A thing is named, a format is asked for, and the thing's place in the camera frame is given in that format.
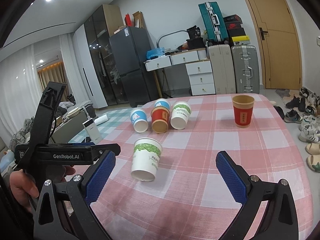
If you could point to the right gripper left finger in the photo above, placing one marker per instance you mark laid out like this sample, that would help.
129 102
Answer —
64 209

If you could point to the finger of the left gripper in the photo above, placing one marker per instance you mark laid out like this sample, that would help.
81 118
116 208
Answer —
45 114

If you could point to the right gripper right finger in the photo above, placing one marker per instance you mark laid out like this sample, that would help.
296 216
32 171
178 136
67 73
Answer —
279 220

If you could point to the white green paper cup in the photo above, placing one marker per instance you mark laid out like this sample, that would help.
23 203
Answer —
145 159

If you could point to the blue rabbit cup front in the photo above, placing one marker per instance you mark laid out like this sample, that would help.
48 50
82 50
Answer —
139 120

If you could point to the blue rabbit cup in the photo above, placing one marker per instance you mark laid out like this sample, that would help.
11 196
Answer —
161 102
139 120

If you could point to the red lying paper cup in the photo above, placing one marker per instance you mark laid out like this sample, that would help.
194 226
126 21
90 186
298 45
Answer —
160 119

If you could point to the blue rabbit cup rear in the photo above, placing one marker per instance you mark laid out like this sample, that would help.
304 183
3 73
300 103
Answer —
161 102

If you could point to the red upright paper cup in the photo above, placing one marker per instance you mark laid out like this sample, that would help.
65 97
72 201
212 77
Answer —
243 109

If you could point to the white green lying cup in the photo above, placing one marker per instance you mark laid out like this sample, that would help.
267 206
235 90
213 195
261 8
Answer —
180 115

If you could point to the person's left hand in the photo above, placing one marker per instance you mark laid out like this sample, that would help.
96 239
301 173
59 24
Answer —
22 187

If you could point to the white sheer curtain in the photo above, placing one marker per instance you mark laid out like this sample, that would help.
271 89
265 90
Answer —
20 91

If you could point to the white power bank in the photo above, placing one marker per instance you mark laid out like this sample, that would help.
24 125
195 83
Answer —
92 131

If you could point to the white wardrobe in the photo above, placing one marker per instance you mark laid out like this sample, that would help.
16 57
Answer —
86 68

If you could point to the white paper roll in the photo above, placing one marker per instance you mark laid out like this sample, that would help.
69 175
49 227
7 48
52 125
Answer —
102 119

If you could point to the teal checkered tablecloth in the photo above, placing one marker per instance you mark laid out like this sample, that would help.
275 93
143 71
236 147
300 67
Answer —
115 119

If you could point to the green beige slipper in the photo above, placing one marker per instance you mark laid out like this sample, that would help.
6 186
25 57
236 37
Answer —
313 162

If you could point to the white sneaker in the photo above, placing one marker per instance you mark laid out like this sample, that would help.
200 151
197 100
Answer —
309 134

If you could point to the pink checkered tablecloth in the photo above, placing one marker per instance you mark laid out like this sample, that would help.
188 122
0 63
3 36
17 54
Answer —
189 199

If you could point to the black refrigerator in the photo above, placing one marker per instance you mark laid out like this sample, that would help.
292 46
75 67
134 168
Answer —
129 47

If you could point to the glass display cabinet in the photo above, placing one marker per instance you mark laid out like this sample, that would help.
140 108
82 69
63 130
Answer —
99 27

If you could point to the black sneaker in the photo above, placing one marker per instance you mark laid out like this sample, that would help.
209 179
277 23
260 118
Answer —
293 117

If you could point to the blue plastic bag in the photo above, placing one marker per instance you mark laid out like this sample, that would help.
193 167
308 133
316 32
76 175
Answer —
155 53

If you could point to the wooden door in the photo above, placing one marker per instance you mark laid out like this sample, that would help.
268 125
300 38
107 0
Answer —
280 55

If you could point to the white drawer desk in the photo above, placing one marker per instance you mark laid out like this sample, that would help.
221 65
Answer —
182 74

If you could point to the silver suitcase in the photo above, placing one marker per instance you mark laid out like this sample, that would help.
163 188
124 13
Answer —
246 67

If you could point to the beige suitcase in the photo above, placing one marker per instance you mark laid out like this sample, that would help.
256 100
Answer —
223 69

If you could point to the teal suitcase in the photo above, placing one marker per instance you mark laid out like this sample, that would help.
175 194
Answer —
213 21

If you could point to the black shoe boxes stack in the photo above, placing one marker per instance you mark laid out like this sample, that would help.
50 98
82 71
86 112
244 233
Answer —
233 25

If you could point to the black door handle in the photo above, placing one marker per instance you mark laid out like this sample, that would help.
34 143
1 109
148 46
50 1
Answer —
262 33

